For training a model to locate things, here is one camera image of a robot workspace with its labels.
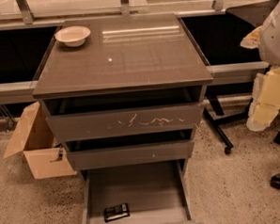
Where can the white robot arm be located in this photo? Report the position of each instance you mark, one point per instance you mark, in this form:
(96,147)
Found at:
(266,89)

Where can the brown cardboard box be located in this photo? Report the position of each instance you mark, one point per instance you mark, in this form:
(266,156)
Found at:
(34,138)

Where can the grey top drawer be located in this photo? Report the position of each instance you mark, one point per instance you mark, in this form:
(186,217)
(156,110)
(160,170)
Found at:
(125,122)

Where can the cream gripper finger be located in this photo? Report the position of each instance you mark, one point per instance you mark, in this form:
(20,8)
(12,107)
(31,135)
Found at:
(251,41)

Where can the black rxbar chocolate bar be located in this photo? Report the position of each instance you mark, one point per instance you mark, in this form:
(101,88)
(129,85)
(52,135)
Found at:
(116,212)

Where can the grey middle drawer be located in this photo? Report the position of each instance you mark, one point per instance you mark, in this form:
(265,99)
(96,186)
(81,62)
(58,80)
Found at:
(128,156)

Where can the white bowl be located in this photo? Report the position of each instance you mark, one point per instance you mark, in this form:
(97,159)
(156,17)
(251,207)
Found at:
(73,36)

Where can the grey open bottom drawer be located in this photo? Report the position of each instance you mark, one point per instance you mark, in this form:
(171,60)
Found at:
(155,194)

